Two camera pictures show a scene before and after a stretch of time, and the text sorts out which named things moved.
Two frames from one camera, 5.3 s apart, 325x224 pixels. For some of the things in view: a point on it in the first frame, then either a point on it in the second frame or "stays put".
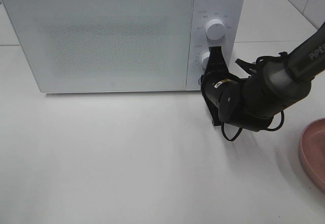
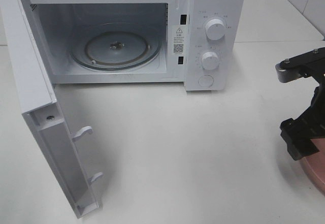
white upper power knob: [215, 29] stays put
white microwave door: [103, 42] to [54, 141]
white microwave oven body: [95, 36] stays put
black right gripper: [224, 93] to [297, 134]
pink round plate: [312, 151] stays put
